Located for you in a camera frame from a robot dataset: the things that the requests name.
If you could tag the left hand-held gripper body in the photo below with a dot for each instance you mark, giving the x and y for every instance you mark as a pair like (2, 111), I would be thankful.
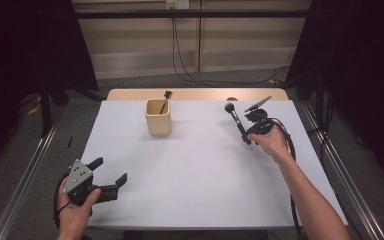
(78, 176)

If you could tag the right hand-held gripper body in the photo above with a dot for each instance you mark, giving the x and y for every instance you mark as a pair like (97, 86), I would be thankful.
(261, 121)

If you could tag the black makeup brush silver ferrule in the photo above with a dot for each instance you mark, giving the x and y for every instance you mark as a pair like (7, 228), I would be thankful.
(238, 121)

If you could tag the beige square cup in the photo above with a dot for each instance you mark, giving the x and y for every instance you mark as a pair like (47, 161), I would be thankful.
(159, 125)

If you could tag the thin black brush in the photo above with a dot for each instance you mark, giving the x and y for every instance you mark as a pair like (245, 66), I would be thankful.
(165, 101)

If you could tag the person's right hand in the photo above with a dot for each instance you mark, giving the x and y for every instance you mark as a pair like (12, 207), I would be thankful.
(275, 143)

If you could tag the person's left hand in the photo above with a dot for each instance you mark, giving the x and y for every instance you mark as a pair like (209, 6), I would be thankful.
(73, 216)

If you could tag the small black floor item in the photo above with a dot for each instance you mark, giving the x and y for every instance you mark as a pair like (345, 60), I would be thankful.
(69, 142)

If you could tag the white table sheet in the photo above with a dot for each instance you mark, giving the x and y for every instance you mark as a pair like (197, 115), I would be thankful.
(186, 180)

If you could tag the black metal stand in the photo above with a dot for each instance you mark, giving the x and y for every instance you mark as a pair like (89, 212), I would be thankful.
(45, 110)

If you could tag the black curtain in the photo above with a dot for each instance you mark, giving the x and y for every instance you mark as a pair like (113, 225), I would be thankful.
(356, 66)
(20, 50)

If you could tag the black horizontal bar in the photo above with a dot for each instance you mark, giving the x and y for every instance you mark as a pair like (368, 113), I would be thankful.
(193, 13)

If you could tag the metal floor rail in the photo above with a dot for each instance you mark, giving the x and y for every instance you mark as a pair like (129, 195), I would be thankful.
(346, 186)
(23, 186)

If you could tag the white wall socket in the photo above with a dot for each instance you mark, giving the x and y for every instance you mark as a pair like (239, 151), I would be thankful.
(177, 4)

